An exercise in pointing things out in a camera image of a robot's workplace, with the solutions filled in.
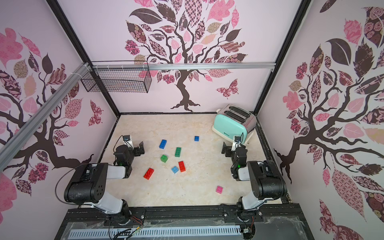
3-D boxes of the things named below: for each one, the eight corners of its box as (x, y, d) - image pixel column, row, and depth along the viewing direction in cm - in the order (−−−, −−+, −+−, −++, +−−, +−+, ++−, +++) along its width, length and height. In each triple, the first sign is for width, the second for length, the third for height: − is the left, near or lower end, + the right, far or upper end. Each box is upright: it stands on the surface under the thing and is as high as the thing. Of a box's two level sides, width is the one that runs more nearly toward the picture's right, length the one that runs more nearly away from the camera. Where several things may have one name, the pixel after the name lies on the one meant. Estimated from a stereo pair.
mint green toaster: (209, 135, 108) (211, 119, 94) (220, 117, 119) (223, 101, 106) (244, 150, 100) (252, 134, 86) (252, 129, 111) (260, 113, 98)
